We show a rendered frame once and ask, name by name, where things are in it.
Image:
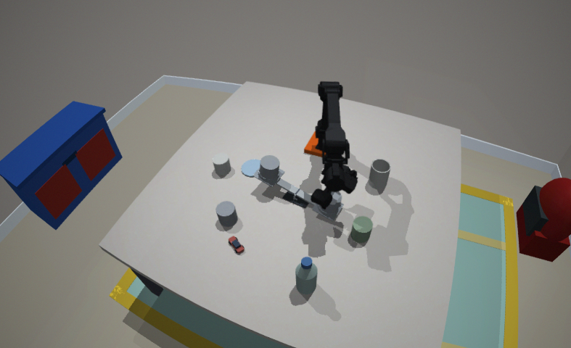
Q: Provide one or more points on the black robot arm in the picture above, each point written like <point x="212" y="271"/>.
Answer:
<point x="332" y="140"/>

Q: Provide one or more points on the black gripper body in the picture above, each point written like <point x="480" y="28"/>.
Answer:
<point x="321" y="197"/>

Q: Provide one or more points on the light blue round disc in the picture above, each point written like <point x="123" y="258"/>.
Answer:
<point x="250" y="167"/>

